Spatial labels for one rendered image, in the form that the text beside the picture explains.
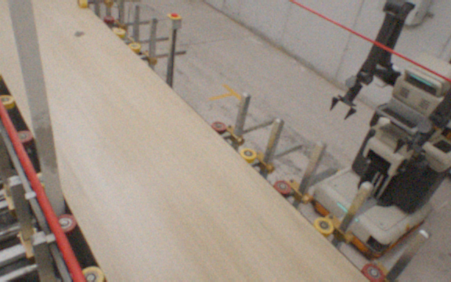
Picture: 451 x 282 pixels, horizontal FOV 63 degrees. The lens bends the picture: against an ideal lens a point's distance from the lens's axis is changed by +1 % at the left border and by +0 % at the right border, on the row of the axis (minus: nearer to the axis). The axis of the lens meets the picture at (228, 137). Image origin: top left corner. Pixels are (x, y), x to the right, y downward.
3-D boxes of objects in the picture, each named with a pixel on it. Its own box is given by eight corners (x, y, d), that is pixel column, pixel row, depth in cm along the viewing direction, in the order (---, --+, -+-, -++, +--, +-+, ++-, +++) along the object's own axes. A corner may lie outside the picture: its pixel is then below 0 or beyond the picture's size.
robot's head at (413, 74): (421, 63, 207) (421, 48, 194) (456, 81, 195) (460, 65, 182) (403, 82, 207) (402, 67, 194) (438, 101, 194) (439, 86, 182)
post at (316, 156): (292, 213, 185) (322, 139, 156) (297, 218, 183) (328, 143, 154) (286, 215, 183) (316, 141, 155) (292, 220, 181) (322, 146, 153)
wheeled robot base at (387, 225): (356, 175, 320) (368, 153, 305) (422, 225, 284) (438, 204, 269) (304, 202, 283) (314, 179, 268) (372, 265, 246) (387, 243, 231)
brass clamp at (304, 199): (290, 184, 182) (294, 177, 179) (310, 202, 174) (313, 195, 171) (282, 189, 179) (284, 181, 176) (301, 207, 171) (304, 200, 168)
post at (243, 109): (231, 160, 217) (247, 91, 188) (235, 164, 215) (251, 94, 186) (226, 162, 215) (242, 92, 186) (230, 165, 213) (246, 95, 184)
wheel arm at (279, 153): (297, 146, 211) (299, 140, 208) (301, 150, 209) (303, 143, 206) (238, 169, 186) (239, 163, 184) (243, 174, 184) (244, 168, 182)
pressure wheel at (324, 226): (323, 252, 154) (332, 235, 147) (304, 244, 155) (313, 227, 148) (326, 238, 160) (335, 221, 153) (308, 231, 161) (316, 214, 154)
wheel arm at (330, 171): (330, 171, 195) (333, 165, 193) (335, 175, 193) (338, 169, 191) (272, 200, 171) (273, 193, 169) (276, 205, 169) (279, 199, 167)
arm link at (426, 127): (450, 121, 172) (434, 111, 177) (448, 115, 163) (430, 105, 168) (433, 142, 175) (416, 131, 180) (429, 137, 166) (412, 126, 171)
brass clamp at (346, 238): (328, 219, 168) (332, 211, 165) (351, 240, 160) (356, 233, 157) (319, 224, 164) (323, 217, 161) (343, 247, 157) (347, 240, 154)
